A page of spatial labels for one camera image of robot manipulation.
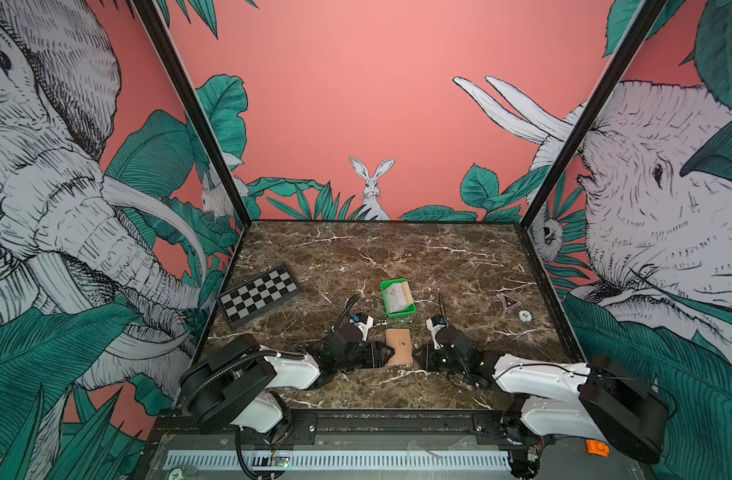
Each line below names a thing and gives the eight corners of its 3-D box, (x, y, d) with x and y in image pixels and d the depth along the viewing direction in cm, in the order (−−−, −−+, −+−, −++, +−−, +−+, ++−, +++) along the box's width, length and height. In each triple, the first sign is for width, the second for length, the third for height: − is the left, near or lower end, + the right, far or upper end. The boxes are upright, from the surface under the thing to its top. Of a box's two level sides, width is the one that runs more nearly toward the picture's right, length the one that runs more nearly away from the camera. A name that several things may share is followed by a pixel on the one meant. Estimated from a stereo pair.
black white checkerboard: (232, 331, 92) (227, 325, 89) (221, 303, 99) (215, 297, 96) (303, 293, 102) (300, 287, 98) (288, 270, 108) (285, 263, 105)
